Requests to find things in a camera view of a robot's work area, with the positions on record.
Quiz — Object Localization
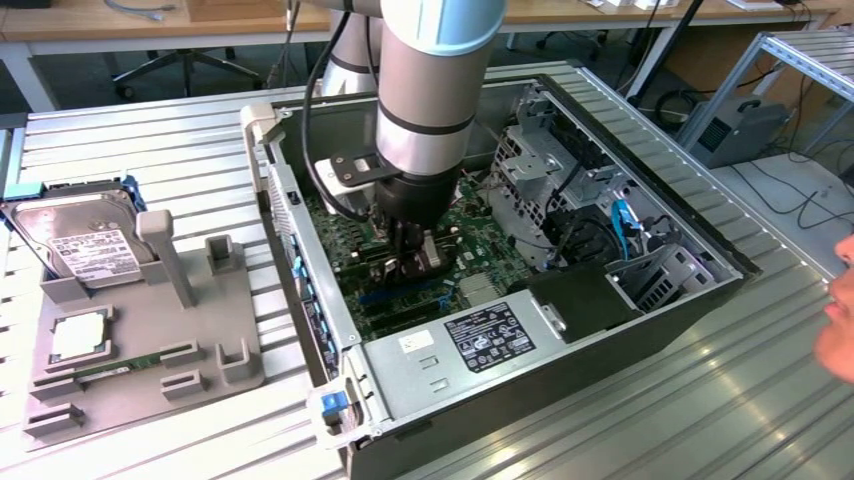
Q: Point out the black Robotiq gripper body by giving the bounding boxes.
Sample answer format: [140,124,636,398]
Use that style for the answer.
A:
[375,172,463,232]

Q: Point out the graphics card with metal bracket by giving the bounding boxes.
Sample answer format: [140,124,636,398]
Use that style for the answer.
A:
[343,234,455,289]

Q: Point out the blue expansion slot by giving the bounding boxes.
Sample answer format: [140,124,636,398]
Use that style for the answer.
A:
[358,285,430,304]

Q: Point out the silver chipset heatsink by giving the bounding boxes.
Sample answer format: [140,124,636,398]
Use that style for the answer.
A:
[456,277,499,306]

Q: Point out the green motherboard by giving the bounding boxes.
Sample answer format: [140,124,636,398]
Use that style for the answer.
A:
[303,167,535,341]

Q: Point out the black expansion slot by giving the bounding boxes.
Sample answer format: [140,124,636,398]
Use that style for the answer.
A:
[368,302,447,335]

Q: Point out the grey metal drive cage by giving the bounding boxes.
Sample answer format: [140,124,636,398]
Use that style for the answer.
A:
[490,124,602,261]

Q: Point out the black plastic air shroud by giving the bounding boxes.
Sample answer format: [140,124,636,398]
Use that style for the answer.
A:
[510,262,646,344]

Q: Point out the grey power supply unit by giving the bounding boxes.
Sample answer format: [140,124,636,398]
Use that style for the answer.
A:
[363,289,575,421]

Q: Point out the grey perforated disk bay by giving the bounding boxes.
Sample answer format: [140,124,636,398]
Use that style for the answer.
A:
[606,244,719,314]

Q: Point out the open black PC case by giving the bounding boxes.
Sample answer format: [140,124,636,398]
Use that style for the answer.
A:
[239,73,762,480]

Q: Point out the grey plastic parts rack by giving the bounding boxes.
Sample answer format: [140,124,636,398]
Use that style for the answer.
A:
[19,209,268,451]

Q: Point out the small black chair base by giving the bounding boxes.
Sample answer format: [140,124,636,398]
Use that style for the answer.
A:
[504,29,608,61]

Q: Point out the black office chair base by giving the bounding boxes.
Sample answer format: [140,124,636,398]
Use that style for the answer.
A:
[109,47,261,99]

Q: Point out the green RAM stick bare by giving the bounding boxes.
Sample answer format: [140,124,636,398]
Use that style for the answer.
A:
[69,351,167,386]

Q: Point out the brown cardboard box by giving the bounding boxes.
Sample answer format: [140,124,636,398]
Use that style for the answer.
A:
[185,0,286,22]

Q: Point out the hard disk with blue carrier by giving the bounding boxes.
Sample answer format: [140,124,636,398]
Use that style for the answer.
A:
[0,172,147,290]

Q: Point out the silver CPU chip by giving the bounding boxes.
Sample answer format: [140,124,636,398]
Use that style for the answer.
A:
[49,314,112,359]

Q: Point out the long wooden desk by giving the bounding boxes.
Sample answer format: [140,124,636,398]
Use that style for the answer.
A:
[503,0,839,99]

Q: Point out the wooden desk with white legs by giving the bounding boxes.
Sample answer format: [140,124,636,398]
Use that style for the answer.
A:
[0,0,335,114]

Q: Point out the person's face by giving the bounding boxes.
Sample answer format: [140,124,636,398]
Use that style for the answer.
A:
[813,232,854,386]

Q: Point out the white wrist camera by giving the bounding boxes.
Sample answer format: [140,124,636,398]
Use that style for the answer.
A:
[312,154,402,217]

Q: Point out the black power wire bundle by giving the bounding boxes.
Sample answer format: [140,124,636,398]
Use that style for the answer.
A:
[543,192,626,266]

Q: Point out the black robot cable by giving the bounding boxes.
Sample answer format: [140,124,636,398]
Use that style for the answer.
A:
[299,9,374,224]

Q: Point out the blue data wire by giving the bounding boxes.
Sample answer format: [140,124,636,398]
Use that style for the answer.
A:
[610,198,646,264]

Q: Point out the black cable coil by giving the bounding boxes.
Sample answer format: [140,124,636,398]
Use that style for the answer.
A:
[656,89,695,126]

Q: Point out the grey unit with handle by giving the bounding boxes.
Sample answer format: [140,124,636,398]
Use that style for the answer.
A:
[679,97,793,169]

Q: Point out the grey-blue network cable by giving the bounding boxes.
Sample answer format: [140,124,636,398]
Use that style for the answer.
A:
[105,0,179,21]

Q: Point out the black floor cables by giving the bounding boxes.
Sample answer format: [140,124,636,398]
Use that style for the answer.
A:
[726,149,854,236]

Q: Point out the aluminium frame slat table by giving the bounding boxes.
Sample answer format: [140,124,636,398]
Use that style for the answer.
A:
[676,29,854,166]

